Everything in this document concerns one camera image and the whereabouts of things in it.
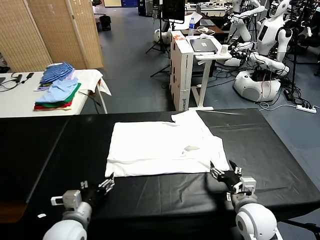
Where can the black panel on tripod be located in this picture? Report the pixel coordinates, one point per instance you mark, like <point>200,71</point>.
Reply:
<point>173,10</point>

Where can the white humanoid robot raised arm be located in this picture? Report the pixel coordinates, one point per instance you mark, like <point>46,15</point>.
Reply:
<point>243,27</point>

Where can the black camera rig stand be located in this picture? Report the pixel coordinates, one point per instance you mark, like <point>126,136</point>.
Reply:
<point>294,62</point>

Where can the blue striped garment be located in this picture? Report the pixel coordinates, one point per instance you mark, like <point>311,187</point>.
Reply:
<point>56,72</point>

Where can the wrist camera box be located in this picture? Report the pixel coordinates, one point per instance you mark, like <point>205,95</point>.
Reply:
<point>248,185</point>
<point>71,198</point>

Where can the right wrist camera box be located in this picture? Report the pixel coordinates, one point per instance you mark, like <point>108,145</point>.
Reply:
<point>248,185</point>

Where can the narrow black table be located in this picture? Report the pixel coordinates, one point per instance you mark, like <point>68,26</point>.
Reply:
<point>25,150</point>

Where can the tall white cardboard box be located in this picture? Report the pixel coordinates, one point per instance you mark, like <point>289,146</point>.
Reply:
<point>181,75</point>

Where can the dark brown desk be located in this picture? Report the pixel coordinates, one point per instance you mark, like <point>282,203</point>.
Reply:
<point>220,29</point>

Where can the light blue garment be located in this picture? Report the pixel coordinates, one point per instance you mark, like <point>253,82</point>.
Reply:
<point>60,88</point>

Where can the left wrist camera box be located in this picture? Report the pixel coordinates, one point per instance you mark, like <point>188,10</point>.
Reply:
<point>71,198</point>

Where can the grey closed laptop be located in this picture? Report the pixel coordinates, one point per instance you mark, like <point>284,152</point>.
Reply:
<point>202,45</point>

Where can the black floor power brick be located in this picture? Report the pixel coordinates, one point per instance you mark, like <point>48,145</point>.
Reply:
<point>288,94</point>

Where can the white side table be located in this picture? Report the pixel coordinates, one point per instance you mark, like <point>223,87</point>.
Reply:
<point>17,102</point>

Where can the clear water bottle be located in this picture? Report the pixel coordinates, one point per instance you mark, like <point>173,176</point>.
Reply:
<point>191,26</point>

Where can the beige wooden cabinet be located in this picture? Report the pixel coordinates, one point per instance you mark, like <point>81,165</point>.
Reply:
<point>111,2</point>

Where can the red garment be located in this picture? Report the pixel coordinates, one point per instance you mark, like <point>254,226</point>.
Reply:
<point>50,107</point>

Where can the stack of folded clothes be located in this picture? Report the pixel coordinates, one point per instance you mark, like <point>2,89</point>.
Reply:
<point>72,93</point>

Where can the black power adapter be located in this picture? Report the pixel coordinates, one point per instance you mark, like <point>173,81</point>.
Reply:
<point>18,78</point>

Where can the black tripod stand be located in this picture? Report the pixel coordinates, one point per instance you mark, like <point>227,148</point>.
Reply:
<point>160,27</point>

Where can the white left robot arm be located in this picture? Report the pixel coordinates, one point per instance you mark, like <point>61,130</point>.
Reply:
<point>67,230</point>

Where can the white standing desk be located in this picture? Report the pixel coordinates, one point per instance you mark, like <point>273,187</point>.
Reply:
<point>204,82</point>

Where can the black waste bin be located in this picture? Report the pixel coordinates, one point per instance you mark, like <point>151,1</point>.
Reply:
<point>105,22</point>

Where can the small white robot base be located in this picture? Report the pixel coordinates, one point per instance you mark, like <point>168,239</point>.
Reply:
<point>163,35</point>

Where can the white draped cloth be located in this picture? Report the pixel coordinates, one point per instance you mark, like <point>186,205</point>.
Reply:
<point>87,78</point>

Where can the white power strip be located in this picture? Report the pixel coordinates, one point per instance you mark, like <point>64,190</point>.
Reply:
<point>306,108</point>

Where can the bamboo folding screen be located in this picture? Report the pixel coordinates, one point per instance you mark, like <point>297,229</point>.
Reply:
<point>50,30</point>

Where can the white humanoid robot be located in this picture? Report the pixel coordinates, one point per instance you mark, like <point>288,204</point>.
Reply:
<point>268,32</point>

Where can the blue cabinet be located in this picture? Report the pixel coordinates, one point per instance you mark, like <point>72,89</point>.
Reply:
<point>128,3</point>

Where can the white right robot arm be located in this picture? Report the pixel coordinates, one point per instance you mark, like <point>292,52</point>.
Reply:
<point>255,222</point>

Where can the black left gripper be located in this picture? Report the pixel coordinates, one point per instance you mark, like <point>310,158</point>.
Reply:
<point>93,196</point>

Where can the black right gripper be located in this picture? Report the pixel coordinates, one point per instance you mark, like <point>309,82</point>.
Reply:
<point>231,180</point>

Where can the white t-shirt with red print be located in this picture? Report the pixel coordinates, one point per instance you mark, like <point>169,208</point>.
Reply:
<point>155,147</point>

